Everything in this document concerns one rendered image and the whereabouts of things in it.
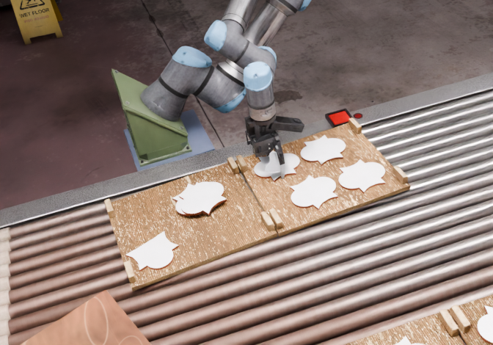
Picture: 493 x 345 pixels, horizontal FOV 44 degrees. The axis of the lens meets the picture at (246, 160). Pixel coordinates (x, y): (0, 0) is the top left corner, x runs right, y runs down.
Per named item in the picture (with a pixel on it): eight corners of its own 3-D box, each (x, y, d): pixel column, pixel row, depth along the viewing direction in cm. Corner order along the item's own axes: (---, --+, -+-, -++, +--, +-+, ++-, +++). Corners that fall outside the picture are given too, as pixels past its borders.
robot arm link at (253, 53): (252, 32, 173) (247, 52, 165) (283, 54, 176) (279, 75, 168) (236, 51, 178) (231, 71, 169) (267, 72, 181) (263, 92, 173)
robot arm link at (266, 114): (268, 91, 173) (279, 106, 167) (270, 104, 176) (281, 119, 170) (243, 99, 171) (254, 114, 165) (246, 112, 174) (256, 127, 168)
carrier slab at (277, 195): (235, 164, 191) (235, 160, 190) (351, 125, 200) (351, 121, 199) (279, 237, 165) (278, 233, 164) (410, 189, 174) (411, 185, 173)
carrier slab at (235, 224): (106, 208, 183) (104, 204, 182) (232, 164, 191) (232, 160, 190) (133, 291, 157) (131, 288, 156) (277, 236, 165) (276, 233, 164)
